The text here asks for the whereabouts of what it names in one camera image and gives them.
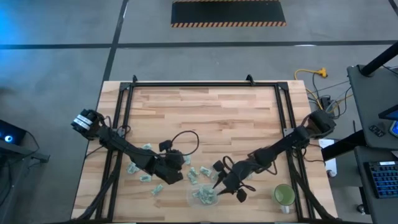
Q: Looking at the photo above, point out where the black hazard striped floor mat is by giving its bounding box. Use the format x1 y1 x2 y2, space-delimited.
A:
170 0 287 28

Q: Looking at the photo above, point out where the black left wrist camera cable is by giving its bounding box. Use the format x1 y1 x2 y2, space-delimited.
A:
169 129 200 157

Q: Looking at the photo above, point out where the black power strip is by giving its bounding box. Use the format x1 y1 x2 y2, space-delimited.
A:
320 95 336 119

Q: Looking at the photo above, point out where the black aluminium table frame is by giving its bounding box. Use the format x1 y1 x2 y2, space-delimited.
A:
71 74 340 223

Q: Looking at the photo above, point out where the black pole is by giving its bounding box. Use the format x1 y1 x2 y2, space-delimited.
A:
359 41 398 77

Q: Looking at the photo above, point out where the dark grey cart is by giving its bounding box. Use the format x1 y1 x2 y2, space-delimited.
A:
0 130 51 224

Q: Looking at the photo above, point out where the black computer blue light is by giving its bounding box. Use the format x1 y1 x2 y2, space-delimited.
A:
0 119 27 147

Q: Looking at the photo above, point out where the black desk foot bar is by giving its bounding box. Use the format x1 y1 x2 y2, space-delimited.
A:
321 129 368 162

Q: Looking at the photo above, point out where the blue backlit keyboard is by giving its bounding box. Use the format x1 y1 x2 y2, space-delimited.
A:
363 160 398 200

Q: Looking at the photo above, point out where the dark grey desk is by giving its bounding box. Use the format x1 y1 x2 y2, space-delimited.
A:
353 145 398 224
346 63 398 151

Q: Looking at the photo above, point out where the yellow extension cord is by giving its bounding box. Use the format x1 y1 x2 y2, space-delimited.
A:
294 67 329 114

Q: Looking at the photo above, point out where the green mug white handle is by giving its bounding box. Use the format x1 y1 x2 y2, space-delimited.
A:
271 183 296 215

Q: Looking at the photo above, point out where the clear plastic container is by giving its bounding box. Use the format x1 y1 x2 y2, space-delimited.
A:
185 184 220 209

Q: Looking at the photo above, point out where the small black controller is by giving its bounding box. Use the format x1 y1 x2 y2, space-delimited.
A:
368 123 387 138

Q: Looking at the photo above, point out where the monitor with blue screen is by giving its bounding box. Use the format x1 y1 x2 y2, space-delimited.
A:
377 104 398 138

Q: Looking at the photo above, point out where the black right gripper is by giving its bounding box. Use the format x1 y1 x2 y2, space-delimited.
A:
213 159 251 203

